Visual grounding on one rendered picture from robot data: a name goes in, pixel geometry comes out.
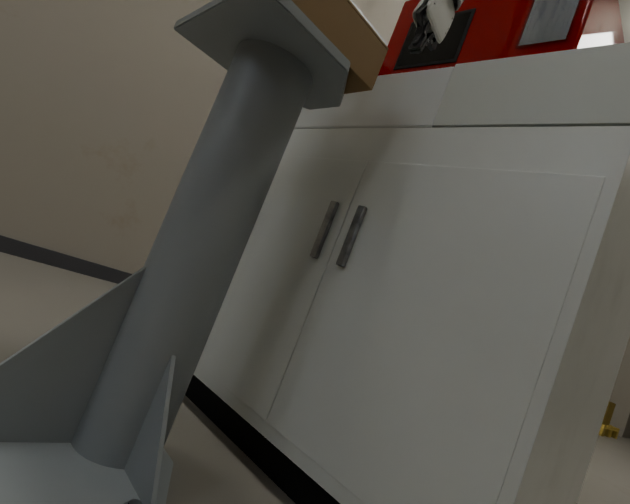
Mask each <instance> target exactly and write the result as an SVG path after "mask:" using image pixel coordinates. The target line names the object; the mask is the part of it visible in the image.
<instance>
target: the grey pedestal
mask: <svg viewBox="0 0 630 504"><path fill-rule="evenodd" d="M174 30H175V31H176V32H178V33H179V34H180V35H182V36H183V37H184V38H186V39H187V40H188V41H190V42H191V43H192V44H193V45H195V46H196V47H197V48H199V49H200V50H201V51H203V52H204V53H205V54H206V55H208V56H209V57H210V58H212V59H213V60H214V61H216V62H217V63H218V64H220V65H221V66H222V67H223V68H225V69H226V70H227V74H226V76H225V78H224V81H223V83H222V85H221V88H220V90H219V92H218V95H217V97H216V99H215V102H214V104H213V106H212V109H211V111H210V113H209V116H208V118H207V120H206V123H205V125H204V127H203V130H202V132H201V134H200V137H199V139H198V141H197V144H196V146H195V148H194V151H193V153H192V155H191V158H190V160H189V162H188V165H187V167H186V169H185V172H184V174H183V176H182V178H181V181H180V183H179V185H178V188H177V190H176V192H175V195H174V197H173V199H172V202H171V204H170V206H169V209H168V211H167V213H166V216H165V218H164V220H163V223H162V225H161V227H160V230H159V232H158V234H157V237H156V239H155V241H154V244H153V246H152V248H151V251H150V253H149V255H148V258H147V260H146V262H145V265H144V267H143V268H141V269H140V270H138V271H137V272H135V273H134V274H132V275H131V276H129V277H128V278H126V279H125V280H123V281H122V282H120V283H119V284H117V285H116V286H114V287H113V288H111V289H110V290H108V291H107V292H105V293H104V294H102V295H101V296H100V297H98V298H97V299H95V300H94V301H92V302H91V303H89V304H88V305H86V306H85V307H83V308H82V309H80V310H79V311H77V312H76V313H74V314H73V315H71V316H70V317H68V318H67V319H65V320H64V321H62V322H61V323H59V324H58V325H56V326H55V327H53V328H52V329H50V330H49V331H47V332H46V333H45V334H43V335H42V336H40V337H39V338H37V339H36V340H34V341H33V342H31V343H30V344H28V345H27V346H25V347H24V348H22V349H21V350H19V351H18V352H16V353H15V354H13V355H12V356H10V357H9V358H7V359H6V360H4V361H3V362H1V363H0V504H166V499H167V494H168V489H169V484H170V479H171V473H172V468H173V461H172V459H171V458H170V456H169V455H168V454H167V452H166V451H165V449H164V445H165V442H166V440H167V438H168V435H169V433H170V430H171V428H172V425H173V423H174V420H175V418H176V416H177V413H178V411H179V408H180V406H181V403H182V401H183V398H184V396H185V394H186V391H187V389H188V386H189V384H190V381H191V379H192V376H193V374H194V372H195V369H196V367H197V364H198V362H199V359H200V357H201V354H202V352H203V350H204V347H205V345H206V342H207V340H208V337H209V335H210V332H211V330H212V328H213V325H214V323H215V320H216V318H217V315H218V313H219V310H220V308H221V306H222V303H223V301H224V298H225V296H226V293H227V291H228V288H229V286H230V284H231V281H232V279H233V276H234V274H235V271H236V269H237V266H238V264H239V262H240V259H241V257H242V254H243V252H244V249H245V247H246V245H247V242H248V240H249V237H250V235H251V232H252V230H253V227H254V225H255V223H256V220H257V218H258V215H259V213H260V210H261V208H262V205H263V203H264V201H265V198H266V196H267V193H268V191H269V188H270V186H271V183H272V181H273V179H274V176H275V174H276V171H277V169H278V166H279V164H280V161H281V159H282V157H283V154H284V152H285V149H286V147H287V144H288V142H289V139H290V137H291V135H292V132H293V130H294V127H295V125H296V122H297V120H298V117H299V115H300V113H301V110H302V108H306V109H309V110H312V109H321V108H330V107H339V106H340V105H341V102H342V100H343V96H344V91H345V87H346V82H347V78H348V73H349V68H350V64H351V63H350V61H349V60H348V59H347V58H346V57H345V56H344V55H343V54H342V53H341V52H340V50H339V49H338V48H337V47H336V46H335V45H334V44H333V43H332V42H331V41H330V40H329V39H328V38H327V37H326V36H325V35H324V34H323V33H322V32H321V31H320V30H319V29H318V28H317V26H316V25H315V24H314V23H313V22H312V21H311V20H310V19H309V18H308V17H307V16H306V15H305V14H304V13H303V12H302V11H301V10H300V9H299V8H298V7H297V6H296V5H295V3H294V2H293V1H292V0H212V1H211V2H209V3H207V4H205V5H204V6H202V7H200V8H199V9H197V10H195V11H193V12H192V13H190V14H188V15H186V16H185V17H183V18H181V19H179V20H178V21H176V23H175V26H174Z"/></svg>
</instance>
